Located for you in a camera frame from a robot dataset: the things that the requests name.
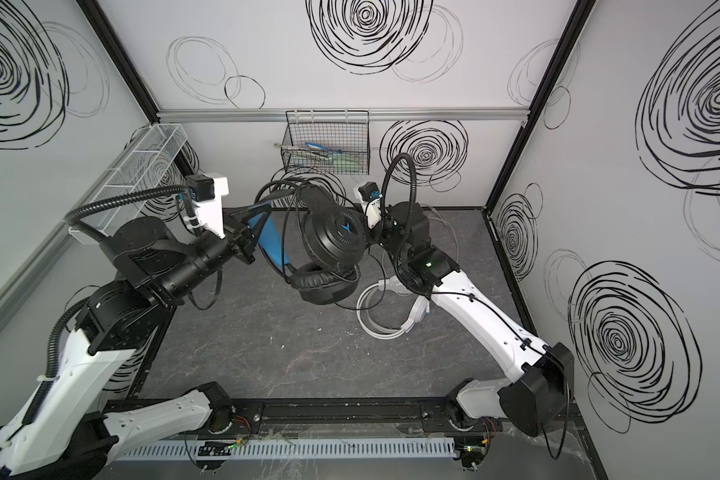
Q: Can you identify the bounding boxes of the black headset cable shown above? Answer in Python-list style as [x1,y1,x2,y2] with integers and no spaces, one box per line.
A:
[254,176,397,313]

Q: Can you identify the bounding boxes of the black blue gaming headset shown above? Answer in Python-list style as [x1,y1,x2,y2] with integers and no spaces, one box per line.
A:
[248,180,368,305]

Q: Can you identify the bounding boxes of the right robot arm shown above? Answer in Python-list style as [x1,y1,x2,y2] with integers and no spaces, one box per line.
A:
[354,154,574,437]

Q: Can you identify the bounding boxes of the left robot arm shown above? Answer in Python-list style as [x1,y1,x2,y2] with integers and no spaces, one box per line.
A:
[0,175,271,479]

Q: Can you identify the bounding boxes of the white headphones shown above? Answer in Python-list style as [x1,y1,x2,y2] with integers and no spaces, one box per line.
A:
[355,276,430,340]

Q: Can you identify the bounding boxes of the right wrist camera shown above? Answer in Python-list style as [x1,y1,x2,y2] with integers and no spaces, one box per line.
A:
[355,182,382,229]

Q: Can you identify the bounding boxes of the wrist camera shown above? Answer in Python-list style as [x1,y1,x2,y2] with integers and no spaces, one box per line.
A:
[355,182,382,229]
[184,173,229,238]

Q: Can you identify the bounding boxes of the white headphone cable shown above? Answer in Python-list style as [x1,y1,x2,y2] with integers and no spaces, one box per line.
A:
[419,203,460,277]

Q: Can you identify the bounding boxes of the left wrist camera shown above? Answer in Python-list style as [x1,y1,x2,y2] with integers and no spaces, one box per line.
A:
[184,173,229,238]

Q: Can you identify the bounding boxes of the items in wire basket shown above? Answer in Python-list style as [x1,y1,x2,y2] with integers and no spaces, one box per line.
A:
[280,142,365,174]

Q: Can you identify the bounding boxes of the black wire basket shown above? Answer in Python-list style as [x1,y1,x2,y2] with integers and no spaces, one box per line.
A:
[275,120,371,175]

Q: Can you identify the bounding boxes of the white mesh wall tray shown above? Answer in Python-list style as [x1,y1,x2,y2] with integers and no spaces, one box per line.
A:
[82,124,187,236]

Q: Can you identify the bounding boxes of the aluminium wall rail back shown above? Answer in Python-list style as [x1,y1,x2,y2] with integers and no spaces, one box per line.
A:
[157,106,530,123]

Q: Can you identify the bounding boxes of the aluminium wall rail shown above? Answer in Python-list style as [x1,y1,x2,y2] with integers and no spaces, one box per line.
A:
[0,128,157,361]
[157,106,530,123]

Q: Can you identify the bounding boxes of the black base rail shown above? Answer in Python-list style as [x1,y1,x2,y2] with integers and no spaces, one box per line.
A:
[104,395,589,439]

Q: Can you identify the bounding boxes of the white slotted cable duct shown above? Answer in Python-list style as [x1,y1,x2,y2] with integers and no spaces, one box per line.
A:
[120,438,458,463]

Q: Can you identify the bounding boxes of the black corner frame post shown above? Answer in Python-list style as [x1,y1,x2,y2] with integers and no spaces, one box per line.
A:
[74,0,214,211]

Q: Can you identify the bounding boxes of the aluminium wall rail left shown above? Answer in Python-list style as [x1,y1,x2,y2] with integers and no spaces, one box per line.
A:
[0,128,157,361]

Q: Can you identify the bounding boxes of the right black corner post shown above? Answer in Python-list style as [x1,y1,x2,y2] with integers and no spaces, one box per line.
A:
[484,0,596,216]

